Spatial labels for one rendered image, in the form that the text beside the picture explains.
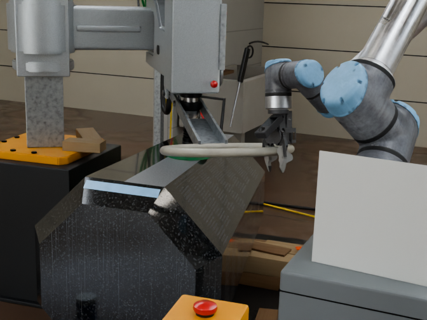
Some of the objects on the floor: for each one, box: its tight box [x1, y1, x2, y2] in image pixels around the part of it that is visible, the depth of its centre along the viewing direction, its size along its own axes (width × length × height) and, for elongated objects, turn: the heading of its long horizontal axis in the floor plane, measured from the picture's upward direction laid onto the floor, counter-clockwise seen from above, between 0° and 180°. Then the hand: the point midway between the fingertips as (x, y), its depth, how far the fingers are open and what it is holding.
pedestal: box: [0, 143, 121, 309], centre depth 365 cm, size 66×66×74 cm
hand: (274, 168), depth 228 cm, fingers closed on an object, 5 cm apart
